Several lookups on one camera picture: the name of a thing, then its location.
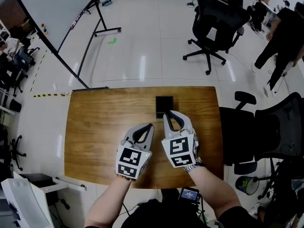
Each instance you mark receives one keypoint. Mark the person's right forearm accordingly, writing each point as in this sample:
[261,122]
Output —
[213,189]

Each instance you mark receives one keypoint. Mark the black office chair grey armrests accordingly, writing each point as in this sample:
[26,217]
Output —
[216,22]

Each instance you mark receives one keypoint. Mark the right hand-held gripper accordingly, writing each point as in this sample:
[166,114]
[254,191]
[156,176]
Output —
[179,148]

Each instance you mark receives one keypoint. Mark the black device with screen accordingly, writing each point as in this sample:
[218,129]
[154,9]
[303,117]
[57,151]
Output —
[189,194]

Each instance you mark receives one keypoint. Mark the silver metal wristwatch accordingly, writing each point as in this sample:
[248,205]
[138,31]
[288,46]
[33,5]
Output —
[191,167]

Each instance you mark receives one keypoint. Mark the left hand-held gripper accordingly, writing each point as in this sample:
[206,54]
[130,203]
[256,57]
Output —
[129,160]

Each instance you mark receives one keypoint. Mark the person's black shirt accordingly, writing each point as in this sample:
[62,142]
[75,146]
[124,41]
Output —
[166,216]

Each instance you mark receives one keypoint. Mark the dark office chair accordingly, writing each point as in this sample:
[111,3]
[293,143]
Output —
[22,60]

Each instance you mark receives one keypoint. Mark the person's left forearm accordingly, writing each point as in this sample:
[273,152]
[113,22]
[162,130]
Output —
[107,203]

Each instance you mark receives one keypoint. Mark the rolling whiteboard with black frame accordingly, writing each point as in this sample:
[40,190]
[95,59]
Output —
[54,11]

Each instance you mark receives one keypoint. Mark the black chair star base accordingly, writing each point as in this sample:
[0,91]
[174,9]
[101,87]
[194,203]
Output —
[17,151]

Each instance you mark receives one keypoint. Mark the black mesh waste bin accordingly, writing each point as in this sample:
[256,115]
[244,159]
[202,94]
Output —
[247,185]

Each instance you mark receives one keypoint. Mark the black square pen holder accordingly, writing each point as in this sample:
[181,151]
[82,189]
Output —
[164,103]

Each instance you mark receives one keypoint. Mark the black mesh office chair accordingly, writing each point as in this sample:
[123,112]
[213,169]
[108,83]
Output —
[275,132]

